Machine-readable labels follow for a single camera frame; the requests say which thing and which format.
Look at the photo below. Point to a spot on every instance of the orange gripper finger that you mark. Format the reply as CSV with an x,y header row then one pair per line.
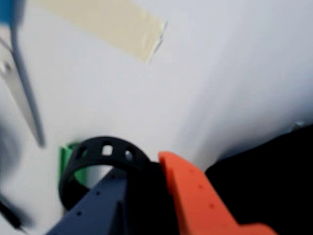
x,y
200,195

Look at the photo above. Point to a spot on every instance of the navy blue gripper finger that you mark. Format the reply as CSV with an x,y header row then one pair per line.
x,y
97,210

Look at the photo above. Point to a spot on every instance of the black green marker pen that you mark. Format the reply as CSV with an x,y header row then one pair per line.
x,y
65,159

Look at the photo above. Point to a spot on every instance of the beige masking tape strip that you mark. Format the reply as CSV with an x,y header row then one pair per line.
x,y
117,24

